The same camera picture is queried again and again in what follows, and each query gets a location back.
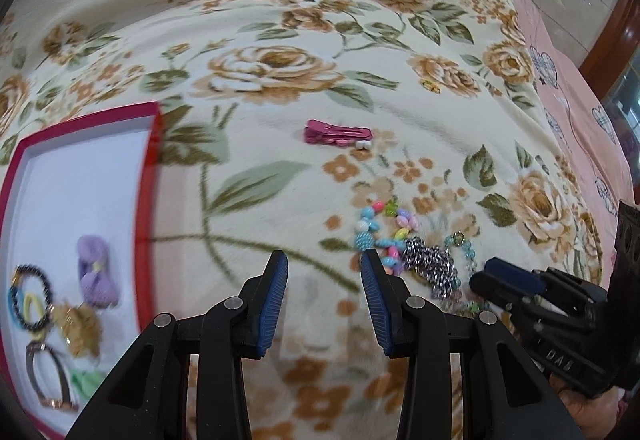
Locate pastel crystal bead bracelet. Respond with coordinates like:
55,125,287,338
439,231,494,319

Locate colorful chunky bead bracelet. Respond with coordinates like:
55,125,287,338
354,199,420,277

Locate purple fabric bow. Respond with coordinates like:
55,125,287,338
76,235,119,309

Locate black bead bracelet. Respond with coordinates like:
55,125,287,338
8,263,56,333

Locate red jewelry tray box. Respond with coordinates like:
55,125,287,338
1,102,162,439

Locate person's right hand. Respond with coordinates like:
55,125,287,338
558,387,624,440

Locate pink bed sheet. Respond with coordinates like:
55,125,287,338
491,0,640,241

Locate rose gold wrist watch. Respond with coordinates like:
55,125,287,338
25,340,78,413

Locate pink hair clip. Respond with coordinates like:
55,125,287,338
304,119,373,151

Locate floral cream bed blanket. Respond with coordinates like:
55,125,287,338
1,0,613,439

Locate green coil hair tie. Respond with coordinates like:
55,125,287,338
69,366,108,406

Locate yellow hair tie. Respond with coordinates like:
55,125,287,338
22,291,49,326

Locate blue hair tie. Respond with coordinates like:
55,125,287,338
6,286,24,329

